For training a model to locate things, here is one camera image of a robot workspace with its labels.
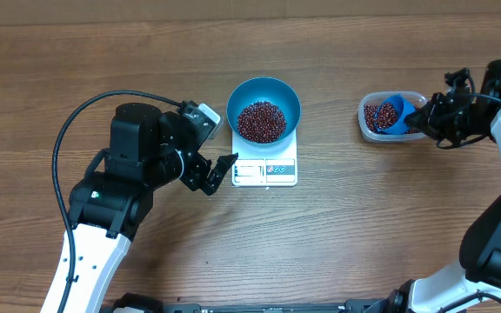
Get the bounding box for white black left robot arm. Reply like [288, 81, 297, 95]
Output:
[42, 101, 237, 312]

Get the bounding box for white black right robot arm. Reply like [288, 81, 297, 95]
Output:
[368, 59, 501, 312]

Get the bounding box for white digital kitchen scale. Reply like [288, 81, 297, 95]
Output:
[231, 131, 298, 188]

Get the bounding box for red adzuki beans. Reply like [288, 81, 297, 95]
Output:
[364, 102, 398, 135]

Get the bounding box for clear plastic food container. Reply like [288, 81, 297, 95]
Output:
[357, 91, 427, 143]

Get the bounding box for blue plastic scoop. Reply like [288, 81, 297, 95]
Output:
[373, 94, 417, 135]

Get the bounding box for teal plastic bowl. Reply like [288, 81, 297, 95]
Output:
[226, 77, 302, 147]

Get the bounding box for red beans in bowl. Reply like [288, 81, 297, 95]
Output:
[237, 101, 287, 143]

